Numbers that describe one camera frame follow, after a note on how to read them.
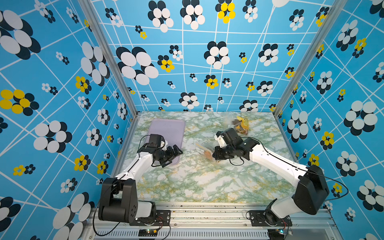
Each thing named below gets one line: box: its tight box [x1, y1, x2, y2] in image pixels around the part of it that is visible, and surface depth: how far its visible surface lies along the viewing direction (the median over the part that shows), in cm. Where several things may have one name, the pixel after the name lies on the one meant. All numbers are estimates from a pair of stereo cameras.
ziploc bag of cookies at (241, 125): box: [232, 115, 250, 135], surface depth 110 cm
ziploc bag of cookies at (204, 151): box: [195, 143, 213, 161], surface depth 89 cm
